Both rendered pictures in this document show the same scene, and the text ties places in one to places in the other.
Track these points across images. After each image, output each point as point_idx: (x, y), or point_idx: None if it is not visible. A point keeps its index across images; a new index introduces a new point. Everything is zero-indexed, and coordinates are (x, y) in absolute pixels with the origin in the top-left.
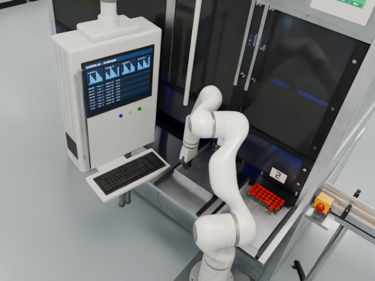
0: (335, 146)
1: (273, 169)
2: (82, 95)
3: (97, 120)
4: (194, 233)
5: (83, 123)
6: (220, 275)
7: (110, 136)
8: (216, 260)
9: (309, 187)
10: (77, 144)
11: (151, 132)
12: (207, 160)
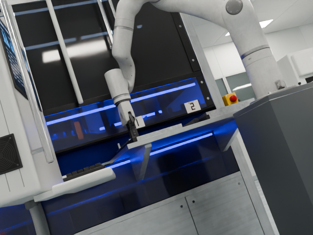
0: (200, 47)
1: (186, 104)
2: (15, 30)
3: (22, 101)
4: (234, 1)
5: (25, 72)
6: (273, 55)
7: (38, 141)
8: (261, 28)
9: (214, 93)
10: (17, 130)
11: (59, 170)
12: None
